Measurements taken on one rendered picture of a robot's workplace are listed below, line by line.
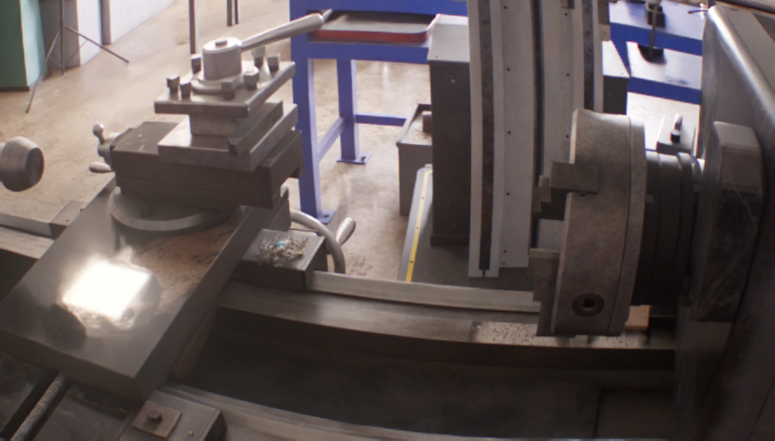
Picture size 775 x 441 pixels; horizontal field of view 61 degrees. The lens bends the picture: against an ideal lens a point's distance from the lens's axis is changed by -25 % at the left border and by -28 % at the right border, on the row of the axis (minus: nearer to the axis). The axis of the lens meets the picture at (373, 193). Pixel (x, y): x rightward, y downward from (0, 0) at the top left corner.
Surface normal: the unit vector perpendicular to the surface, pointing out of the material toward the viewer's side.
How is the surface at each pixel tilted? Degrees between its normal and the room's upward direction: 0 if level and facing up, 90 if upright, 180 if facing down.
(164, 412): 0
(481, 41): 90
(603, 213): 55
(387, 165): 0
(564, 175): 41
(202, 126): 90
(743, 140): 0
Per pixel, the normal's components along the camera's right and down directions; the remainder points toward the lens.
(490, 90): -0.13, 0.47
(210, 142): -0.04, -0.88
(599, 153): -0.15, -0.57
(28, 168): 0.96, 0.10
